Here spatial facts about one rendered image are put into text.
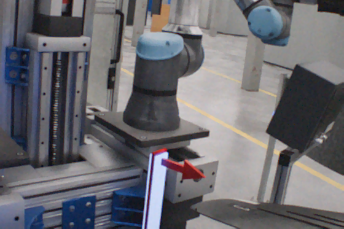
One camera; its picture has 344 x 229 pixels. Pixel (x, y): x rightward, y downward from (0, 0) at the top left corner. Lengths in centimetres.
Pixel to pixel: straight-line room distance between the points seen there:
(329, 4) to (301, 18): 981
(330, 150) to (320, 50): 799
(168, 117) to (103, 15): 144
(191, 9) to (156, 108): 30
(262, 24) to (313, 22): 968
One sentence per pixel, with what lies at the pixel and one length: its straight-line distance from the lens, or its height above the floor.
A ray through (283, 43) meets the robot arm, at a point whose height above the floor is 129.
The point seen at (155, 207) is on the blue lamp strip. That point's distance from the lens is 50.
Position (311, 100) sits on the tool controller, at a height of 118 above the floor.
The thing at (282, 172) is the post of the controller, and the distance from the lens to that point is 100.
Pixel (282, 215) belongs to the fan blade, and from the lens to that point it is 41.
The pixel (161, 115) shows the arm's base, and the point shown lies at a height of 108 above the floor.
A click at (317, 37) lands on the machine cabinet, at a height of 99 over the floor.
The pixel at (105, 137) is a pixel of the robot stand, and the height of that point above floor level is 97.
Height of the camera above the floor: 136
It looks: 13 degrees down
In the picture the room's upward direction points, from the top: 7 degrees clockwise
